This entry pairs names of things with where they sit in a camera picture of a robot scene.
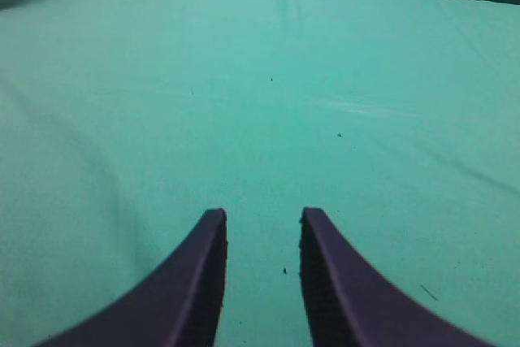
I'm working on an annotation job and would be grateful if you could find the left gripper dark purple left finger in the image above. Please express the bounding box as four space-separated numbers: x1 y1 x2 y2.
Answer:
42 209 228 346

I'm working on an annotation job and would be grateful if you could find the left gripper dark purple right finger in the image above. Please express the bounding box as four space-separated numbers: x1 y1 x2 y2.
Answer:
299 207 487 346

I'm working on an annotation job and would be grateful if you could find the green table cloth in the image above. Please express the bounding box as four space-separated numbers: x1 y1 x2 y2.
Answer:
1 0 519 346

